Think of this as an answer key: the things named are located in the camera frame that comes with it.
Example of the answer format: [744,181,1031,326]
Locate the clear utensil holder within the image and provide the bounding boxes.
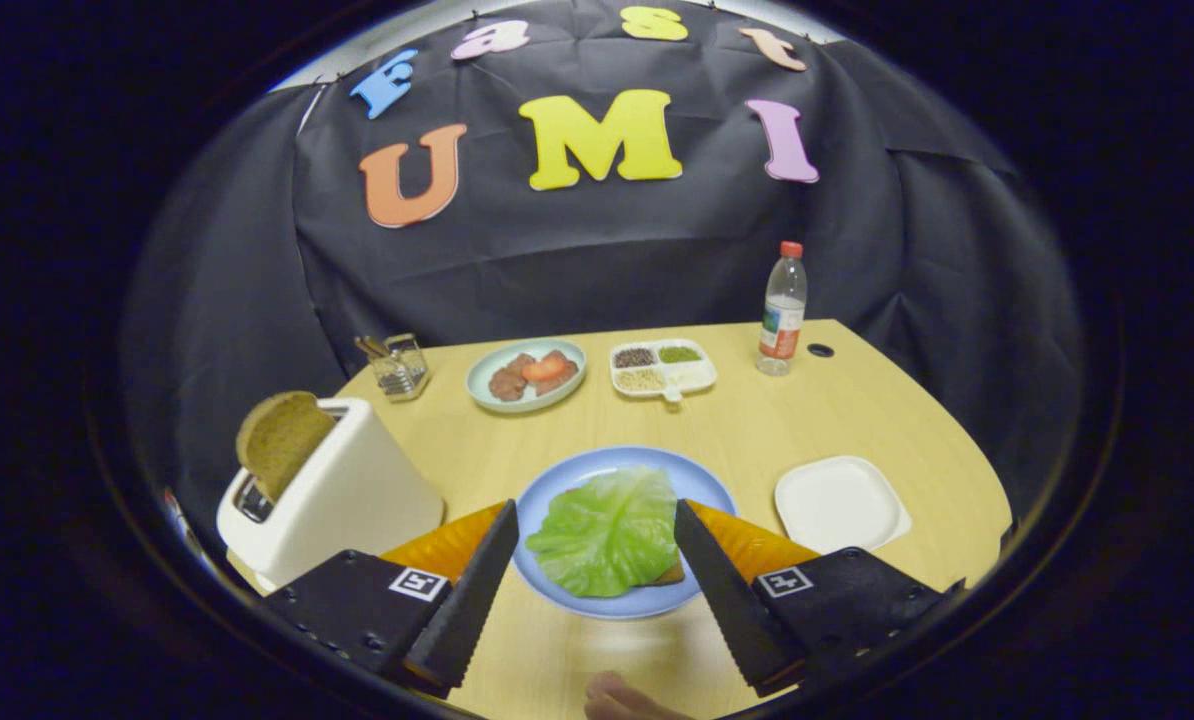
[367,333,431,403]

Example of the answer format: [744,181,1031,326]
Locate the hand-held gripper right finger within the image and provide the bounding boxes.
[673,499,963,698]

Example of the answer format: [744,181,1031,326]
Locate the brown meat slices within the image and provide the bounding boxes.
[487,352,579,402]

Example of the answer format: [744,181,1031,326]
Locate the green lettuce leaf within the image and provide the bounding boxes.
[525,466,680,599]

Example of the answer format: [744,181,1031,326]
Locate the blue round plate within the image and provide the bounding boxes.
[512,446,740,621]

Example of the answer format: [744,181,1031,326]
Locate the brown toast bread slice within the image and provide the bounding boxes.
[235,391,338,504]

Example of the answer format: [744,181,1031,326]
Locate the white square plate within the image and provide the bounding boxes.
[774,456,913,556]

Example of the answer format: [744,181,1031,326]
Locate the clear bottle with red cap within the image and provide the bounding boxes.
[756,241,809,377]

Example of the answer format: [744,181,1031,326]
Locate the white divided spice dish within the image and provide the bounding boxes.
[609,339,718,403]

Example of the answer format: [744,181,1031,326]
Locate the pale green round plate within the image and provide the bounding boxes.
[465,338,588,415]

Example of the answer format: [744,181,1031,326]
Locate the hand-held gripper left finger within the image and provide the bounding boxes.
[260,499,521,698]

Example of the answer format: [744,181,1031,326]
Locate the black backdrop cloth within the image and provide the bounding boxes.
[117,0,1088,521]

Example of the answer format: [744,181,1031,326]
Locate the white toaster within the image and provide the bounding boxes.
[216,397,446,591]

